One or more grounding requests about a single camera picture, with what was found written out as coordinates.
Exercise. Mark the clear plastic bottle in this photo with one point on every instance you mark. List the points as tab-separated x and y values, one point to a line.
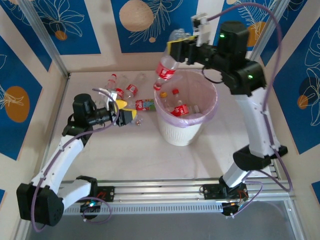
137	122

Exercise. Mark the small clear bottle green label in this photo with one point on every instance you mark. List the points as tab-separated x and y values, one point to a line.
195	108

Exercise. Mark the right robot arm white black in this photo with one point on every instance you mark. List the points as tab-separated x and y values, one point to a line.
255	125

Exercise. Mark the white plastic waste bin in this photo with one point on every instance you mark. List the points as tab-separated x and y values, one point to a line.
180	136

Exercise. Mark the aluminium side rail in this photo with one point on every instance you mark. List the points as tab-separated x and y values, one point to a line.
60	105
275	170

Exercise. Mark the aluminium frame post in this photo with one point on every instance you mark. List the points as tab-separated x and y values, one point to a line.
42	32
273	27

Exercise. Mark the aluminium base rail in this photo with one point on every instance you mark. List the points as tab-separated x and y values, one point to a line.
155	192

